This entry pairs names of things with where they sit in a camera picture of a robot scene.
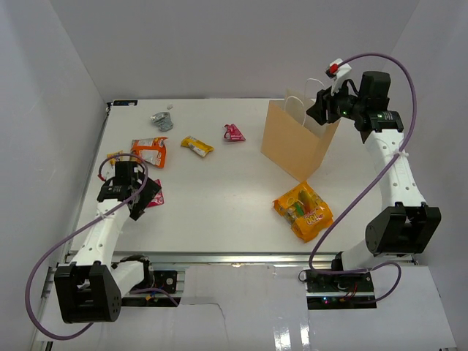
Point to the red snack packet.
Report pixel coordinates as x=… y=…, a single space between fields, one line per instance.
x=158 y=198

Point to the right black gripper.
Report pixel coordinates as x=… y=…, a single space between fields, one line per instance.
x=319 y=112

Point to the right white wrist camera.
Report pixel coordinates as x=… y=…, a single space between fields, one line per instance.
x=338 y=72

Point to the small red triangular packet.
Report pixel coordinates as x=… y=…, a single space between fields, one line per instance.
x=233 y=134

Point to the large orange candy bag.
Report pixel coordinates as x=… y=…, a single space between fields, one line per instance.
x=305 y=211

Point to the aluminium table frame rail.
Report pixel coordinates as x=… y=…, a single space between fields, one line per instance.
x=218 y=209

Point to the orange white snack bag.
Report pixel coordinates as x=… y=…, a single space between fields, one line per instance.
x=151 y=150

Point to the left table logo sticker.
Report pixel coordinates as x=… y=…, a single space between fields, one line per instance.
x=121 y=102

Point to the yellow M&M's packet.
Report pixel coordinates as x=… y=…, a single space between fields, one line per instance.
x=114 y=157

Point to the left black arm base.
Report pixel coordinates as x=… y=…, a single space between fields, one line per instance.
x=165 y=280

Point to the silver grey foil packet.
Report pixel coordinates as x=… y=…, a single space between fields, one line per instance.
x=162 y=121

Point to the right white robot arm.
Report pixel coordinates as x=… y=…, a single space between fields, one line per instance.
x=406 y=222

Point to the brown paper bag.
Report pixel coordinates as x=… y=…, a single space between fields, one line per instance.
x=293 y=140

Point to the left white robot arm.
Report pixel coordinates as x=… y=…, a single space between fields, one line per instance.
x=91 y=287

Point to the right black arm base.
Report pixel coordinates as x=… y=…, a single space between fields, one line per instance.
x=348 y=283

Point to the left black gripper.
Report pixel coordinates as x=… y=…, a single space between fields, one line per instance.
x=149 y=192

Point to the yellow snack bar wrapper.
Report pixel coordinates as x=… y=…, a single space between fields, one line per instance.
x=200 y=148

